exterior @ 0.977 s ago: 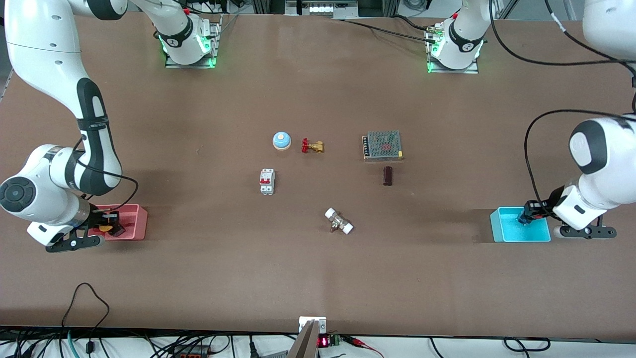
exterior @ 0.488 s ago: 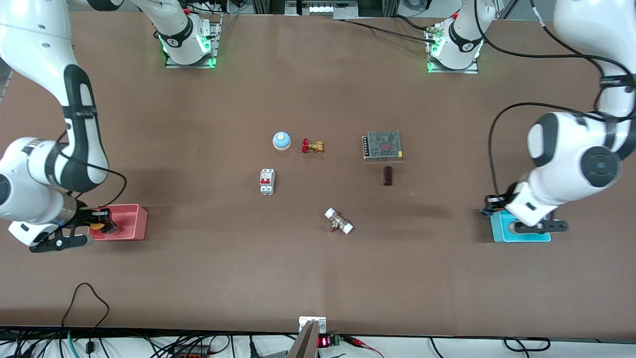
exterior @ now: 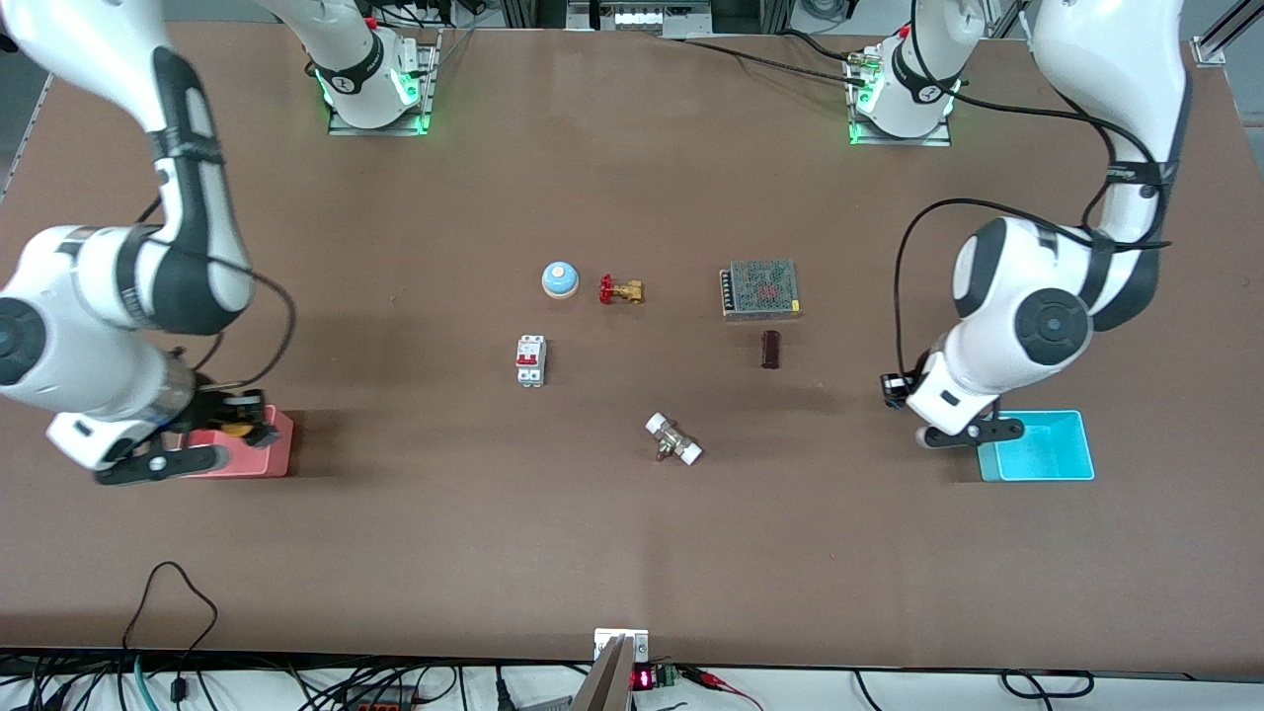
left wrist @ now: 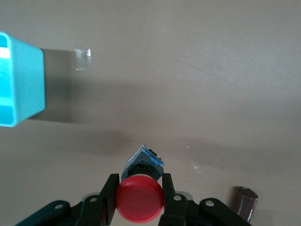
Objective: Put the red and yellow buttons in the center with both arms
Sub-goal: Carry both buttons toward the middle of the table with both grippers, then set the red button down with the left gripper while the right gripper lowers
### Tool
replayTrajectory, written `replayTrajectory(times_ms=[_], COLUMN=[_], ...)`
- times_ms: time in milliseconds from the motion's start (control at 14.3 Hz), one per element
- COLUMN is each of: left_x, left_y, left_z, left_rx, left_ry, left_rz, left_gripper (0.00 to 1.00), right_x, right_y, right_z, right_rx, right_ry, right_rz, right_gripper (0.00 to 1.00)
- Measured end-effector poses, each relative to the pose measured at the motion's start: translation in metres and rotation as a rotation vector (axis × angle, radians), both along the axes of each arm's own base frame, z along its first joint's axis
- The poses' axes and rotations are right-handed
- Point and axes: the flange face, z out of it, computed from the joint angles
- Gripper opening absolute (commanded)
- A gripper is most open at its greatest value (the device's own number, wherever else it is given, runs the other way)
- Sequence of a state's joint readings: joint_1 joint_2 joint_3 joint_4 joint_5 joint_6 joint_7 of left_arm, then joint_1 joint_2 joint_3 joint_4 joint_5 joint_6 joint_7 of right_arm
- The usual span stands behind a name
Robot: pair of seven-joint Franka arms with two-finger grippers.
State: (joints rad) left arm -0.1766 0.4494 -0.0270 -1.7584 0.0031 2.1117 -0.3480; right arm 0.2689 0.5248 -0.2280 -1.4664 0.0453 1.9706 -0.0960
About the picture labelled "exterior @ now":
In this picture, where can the yellow push button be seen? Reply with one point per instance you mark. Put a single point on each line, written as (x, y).
(236, 431)

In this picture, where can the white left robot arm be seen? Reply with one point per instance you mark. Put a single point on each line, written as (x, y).
(1027, 286)

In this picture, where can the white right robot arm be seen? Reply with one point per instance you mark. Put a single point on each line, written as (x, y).
(89, 296)

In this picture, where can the pink plastic bin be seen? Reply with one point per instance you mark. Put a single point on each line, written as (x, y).
(269, 456)

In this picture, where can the cyan plastic bin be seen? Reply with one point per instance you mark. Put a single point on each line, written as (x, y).
(1047, 454)

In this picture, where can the dark brown small block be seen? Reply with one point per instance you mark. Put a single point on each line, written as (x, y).
(771, 350)

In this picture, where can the metal mesh power supply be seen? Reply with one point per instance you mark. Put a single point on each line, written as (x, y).
(760, 289)

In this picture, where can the metal fitting white ends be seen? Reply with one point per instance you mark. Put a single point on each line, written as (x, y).
(673, 438)

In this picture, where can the blue call bell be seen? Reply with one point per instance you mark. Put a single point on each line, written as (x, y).
(560, 278)

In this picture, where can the red clip lead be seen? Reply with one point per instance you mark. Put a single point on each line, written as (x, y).
(716, 681)

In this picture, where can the green terminal block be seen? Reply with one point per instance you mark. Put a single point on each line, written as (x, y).
(667, 676)

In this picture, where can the red digit display module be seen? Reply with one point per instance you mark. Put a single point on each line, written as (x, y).
(643, 679)

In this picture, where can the silver rack device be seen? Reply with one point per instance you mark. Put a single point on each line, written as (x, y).
(642, 18)

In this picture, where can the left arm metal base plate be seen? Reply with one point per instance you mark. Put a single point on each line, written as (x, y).
(933, 141)

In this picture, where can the white circuit breaker red switch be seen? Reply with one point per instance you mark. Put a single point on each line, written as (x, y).
(530, 360)

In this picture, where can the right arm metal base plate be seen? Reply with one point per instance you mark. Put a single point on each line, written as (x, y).
(341, 126)

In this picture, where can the silver table edge bracket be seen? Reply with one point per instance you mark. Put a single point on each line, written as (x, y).
(638, 642)

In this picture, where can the grey camera mount bar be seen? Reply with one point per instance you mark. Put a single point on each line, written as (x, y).
(607, 686)

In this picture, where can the aluminium profile rail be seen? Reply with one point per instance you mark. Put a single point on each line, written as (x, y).
(1220, 39)

